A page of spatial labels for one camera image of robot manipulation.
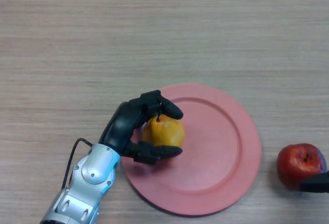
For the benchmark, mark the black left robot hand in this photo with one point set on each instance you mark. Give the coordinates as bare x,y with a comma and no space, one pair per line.
120,123

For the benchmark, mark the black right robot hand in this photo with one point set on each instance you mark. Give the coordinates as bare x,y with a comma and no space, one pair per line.
317,184

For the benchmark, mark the pink round plate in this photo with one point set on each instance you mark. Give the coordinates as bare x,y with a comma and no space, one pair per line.
210,152

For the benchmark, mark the red apple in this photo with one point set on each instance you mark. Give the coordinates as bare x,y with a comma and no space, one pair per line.
291,163

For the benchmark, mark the yellow pear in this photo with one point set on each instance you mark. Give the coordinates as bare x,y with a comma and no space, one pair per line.
167,132

